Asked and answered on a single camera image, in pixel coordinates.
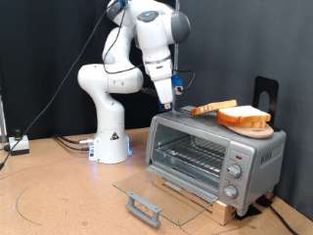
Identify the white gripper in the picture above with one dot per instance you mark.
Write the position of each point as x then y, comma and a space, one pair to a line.
163, 88

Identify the white bread slice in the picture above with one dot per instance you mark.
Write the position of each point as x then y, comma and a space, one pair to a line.
244, 125
213, 107
243, 112

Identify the silver oven knob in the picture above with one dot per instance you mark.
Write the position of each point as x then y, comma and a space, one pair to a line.
234, 170
230, 191

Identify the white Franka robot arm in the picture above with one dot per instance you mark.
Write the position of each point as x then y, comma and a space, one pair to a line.
107, 130

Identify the silver toaster oven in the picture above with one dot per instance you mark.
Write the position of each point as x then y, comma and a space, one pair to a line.
270, 156

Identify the vertical metal pole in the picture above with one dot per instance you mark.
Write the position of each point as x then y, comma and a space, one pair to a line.
176, 55

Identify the dark gray backdrop curtain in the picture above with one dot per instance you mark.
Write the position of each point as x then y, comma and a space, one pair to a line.
228, 39

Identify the round wooden cutting board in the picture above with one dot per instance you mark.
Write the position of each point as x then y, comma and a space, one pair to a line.
254, 132

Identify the black metal bookend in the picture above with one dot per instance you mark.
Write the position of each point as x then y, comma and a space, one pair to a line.
257, 88

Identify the slotted wooden base block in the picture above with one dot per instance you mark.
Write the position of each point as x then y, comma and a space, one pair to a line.
225, 212

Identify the black foot pad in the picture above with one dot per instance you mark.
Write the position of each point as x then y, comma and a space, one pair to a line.
249, 212
264, 201

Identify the black backdrop curtain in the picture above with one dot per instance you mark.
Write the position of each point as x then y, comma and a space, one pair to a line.
19, 39

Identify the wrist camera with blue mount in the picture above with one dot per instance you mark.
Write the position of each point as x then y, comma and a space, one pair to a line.
177, 85

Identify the gray metal frame leg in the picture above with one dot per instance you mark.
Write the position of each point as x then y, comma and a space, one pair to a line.
2, 124

